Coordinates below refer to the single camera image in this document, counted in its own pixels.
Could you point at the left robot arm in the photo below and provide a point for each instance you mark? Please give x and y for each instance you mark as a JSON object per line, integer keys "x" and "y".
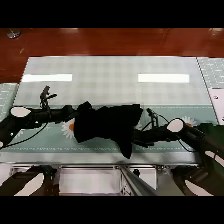
{"x": 31, "y": 116}

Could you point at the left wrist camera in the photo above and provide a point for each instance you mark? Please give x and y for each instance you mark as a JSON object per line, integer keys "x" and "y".
{"x": 45, "y": 96}

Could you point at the black garment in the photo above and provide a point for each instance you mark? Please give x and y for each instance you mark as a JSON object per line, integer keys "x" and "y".
{"x": 106, "y": 125}

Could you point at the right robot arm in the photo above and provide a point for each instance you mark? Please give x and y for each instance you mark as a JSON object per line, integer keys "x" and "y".
{"x": 186, "y": 131}

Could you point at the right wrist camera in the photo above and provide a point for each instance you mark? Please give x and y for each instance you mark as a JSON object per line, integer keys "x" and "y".
{"x": 152, "y": 116}

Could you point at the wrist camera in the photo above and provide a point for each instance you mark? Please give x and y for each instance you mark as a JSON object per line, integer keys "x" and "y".
{"x": 45, "y": 96}
{"x": 152, "y": 116}

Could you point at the silver frame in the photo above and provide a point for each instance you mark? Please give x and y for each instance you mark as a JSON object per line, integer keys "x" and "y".
{"x": 100, "y": 180}

